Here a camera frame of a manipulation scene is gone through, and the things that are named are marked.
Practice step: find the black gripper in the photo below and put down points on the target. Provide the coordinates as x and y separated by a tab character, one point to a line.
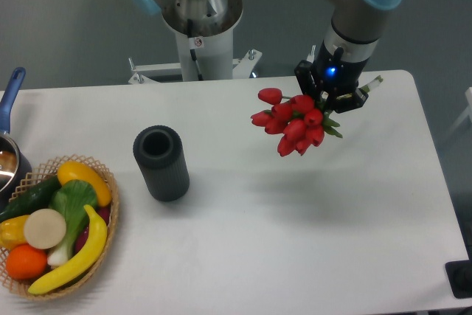
333	75

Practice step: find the red tulip bouquet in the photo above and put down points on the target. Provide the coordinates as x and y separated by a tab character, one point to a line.
301	120

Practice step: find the white furniture leg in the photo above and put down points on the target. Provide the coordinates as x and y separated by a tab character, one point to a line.
464	117

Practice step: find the dark grey ribbed vase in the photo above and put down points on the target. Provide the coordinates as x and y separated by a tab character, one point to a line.
159	153

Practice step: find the black device at table edge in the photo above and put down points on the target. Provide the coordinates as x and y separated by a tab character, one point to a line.
459	277

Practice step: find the purple eggplant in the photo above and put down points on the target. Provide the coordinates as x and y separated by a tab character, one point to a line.
104	213

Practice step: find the yellow squash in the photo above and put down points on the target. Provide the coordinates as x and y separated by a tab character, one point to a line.
73	170

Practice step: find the yellow banana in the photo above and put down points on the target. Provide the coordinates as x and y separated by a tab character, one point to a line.
78	264

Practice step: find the green bok choy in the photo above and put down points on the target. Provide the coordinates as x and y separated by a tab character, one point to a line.
69	201

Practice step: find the woven wicker basket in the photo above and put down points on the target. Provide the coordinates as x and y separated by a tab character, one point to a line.
41	173

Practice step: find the green cucumber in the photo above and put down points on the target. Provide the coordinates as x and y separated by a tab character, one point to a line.
35	198

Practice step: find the yellow bell pepper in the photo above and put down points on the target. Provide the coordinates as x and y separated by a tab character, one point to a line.
12	232

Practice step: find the orange fruit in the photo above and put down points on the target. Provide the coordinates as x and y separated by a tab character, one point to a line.
25	262

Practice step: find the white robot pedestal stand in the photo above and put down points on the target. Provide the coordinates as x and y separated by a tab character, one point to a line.
203	31

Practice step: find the blue handled saucepan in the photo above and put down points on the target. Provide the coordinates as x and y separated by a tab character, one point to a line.
14	165

